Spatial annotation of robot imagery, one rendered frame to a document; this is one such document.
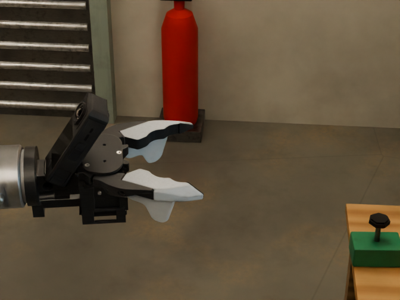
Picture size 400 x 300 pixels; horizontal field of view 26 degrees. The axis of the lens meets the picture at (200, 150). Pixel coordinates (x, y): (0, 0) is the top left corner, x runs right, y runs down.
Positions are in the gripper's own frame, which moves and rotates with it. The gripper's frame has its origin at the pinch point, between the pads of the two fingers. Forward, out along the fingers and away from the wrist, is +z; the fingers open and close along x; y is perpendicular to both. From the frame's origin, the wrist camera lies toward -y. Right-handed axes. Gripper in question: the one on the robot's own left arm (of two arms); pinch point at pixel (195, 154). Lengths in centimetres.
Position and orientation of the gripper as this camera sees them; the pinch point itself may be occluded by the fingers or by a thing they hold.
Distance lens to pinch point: 102.8
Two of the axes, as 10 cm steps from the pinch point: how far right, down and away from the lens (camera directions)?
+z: 10.0, -0.5, 0.9
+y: -0.2, 7.7, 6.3
